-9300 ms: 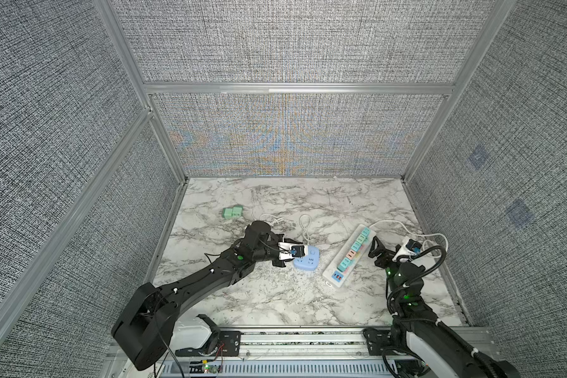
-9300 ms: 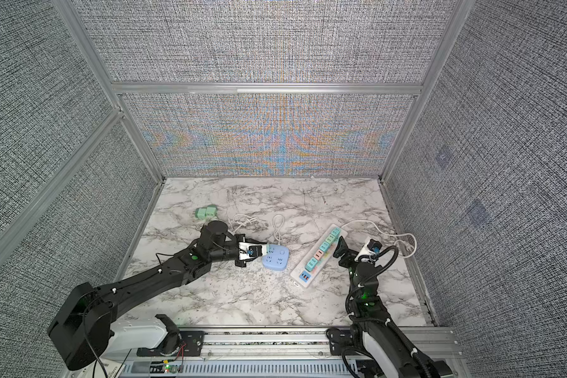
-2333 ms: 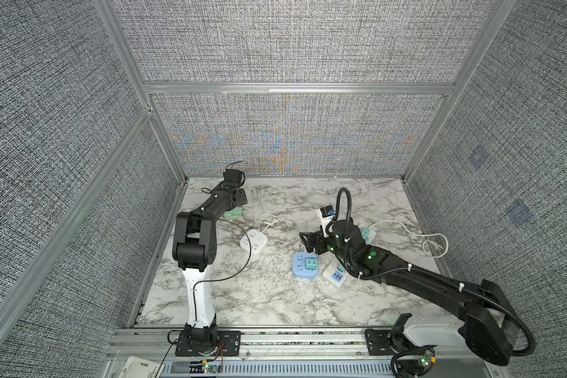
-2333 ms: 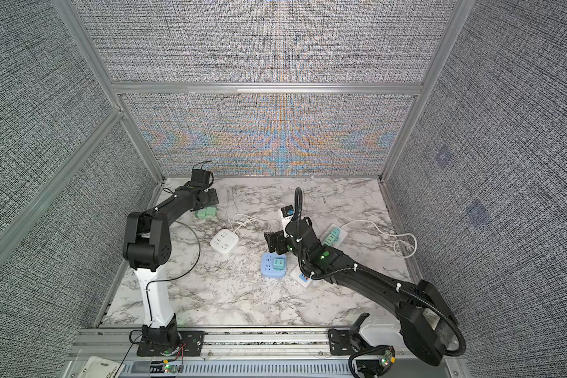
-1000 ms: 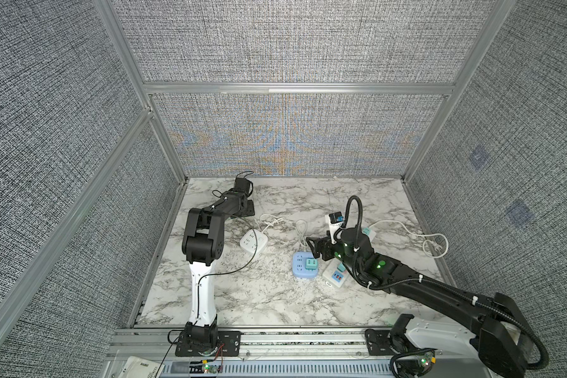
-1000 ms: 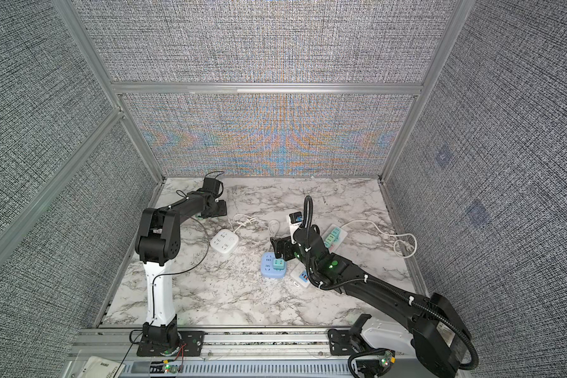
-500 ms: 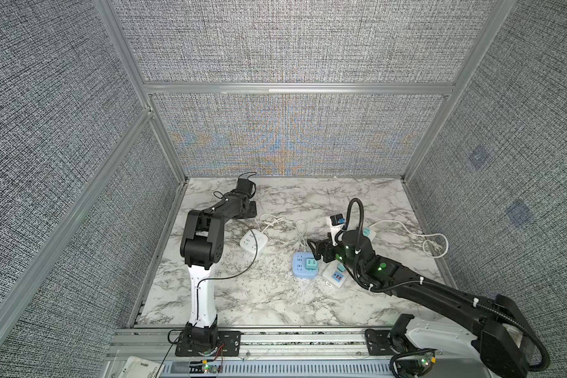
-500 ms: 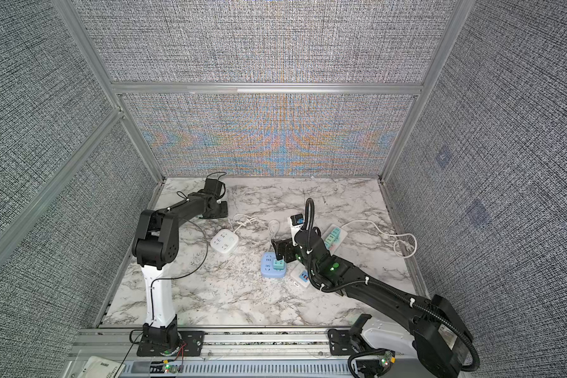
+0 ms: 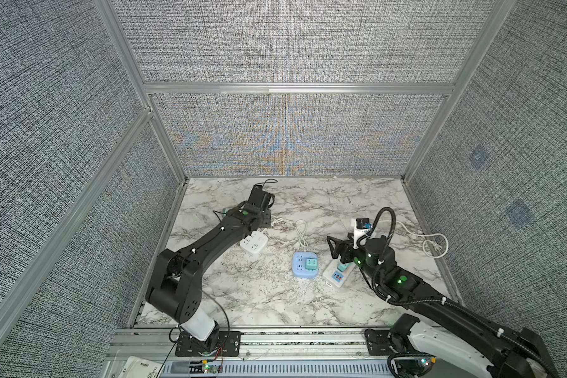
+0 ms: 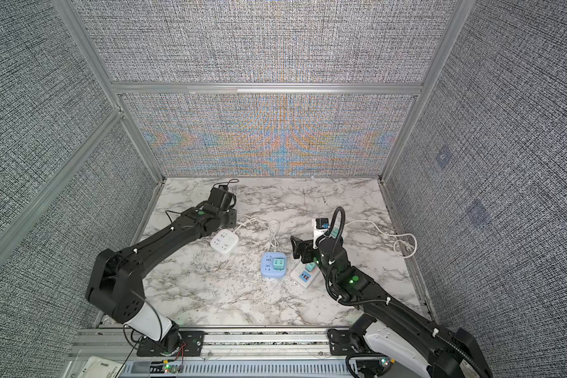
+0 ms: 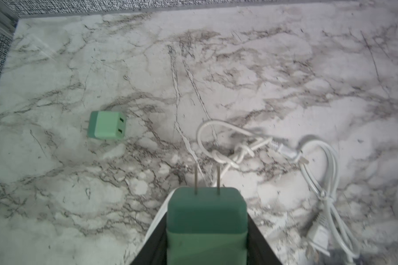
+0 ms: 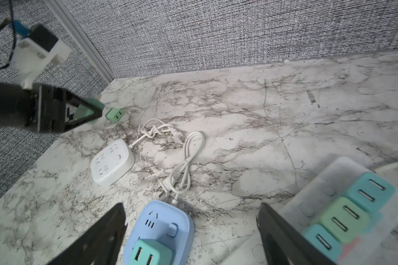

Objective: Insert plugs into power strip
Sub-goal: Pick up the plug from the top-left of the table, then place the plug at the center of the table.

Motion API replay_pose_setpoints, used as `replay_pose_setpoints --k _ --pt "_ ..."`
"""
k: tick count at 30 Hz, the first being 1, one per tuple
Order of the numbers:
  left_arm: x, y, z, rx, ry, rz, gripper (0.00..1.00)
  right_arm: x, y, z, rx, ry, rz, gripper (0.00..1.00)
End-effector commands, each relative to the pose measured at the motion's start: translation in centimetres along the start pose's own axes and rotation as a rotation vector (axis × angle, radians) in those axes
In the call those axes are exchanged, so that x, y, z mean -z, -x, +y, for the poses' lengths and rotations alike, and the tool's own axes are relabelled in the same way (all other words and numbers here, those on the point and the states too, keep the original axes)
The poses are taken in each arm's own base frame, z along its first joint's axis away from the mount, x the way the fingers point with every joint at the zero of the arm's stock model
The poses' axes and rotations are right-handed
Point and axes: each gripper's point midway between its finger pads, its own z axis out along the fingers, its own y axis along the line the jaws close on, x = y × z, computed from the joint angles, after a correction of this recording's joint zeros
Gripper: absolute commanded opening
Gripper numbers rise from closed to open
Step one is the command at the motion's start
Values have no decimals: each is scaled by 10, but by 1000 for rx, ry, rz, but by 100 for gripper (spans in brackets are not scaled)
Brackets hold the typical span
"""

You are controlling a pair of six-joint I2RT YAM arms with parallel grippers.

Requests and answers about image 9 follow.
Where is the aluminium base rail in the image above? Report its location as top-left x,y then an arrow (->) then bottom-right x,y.
100,325 -> 391,377

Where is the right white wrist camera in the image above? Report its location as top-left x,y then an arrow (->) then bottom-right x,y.
351,217 -> 372,249

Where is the blue square power strip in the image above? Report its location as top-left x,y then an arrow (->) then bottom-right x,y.
291,251 -> 318,279

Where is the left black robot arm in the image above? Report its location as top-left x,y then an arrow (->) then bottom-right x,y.
145,184 -> 275,343

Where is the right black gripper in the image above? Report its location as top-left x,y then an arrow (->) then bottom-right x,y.
328,232 -> 384,288

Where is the long white power strip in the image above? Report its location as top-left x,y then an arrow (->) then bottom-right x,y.
322,260 -> 356,288

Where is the white label box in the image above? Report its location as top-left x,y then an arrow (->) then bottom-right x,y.
117,356 -> 162,378

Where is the white square power strip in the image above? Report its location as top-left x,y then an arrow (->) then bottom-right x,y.
239,231 -> 269,256

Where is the teal plug cube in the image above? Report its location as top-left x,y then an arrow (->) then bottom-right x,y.
337,263 -> 350,272
305,258 -> 318,271

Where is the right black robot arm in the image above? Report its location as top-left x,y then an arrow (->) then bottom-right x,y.
326,236 -> 558,377

